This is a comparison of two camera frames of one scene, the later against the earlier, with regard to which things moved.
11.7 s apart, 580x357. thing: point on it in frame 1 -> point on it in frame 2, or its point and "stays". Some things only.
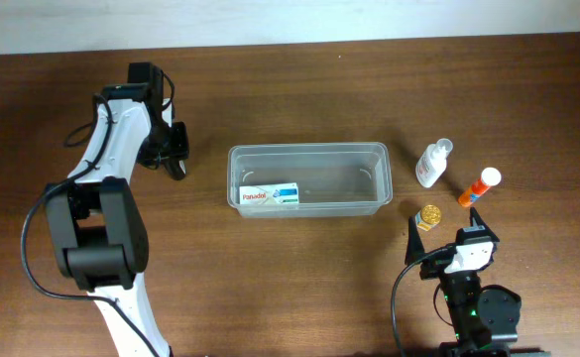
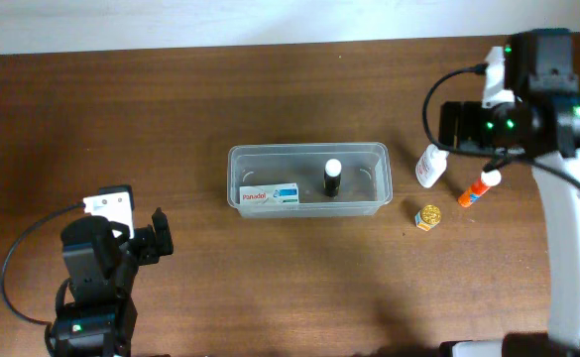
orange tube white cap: (490, 177) stays
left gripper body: (169, 143) -> (143, 247)
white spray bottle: (432, 162) stays
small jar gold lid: (427, 217) stays
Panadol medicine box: (279, 193) stays
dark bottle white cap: (176, 168) -> (332, 178)
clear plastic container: (334, 178) stays
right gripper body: (435, 264) -> (479, 128)
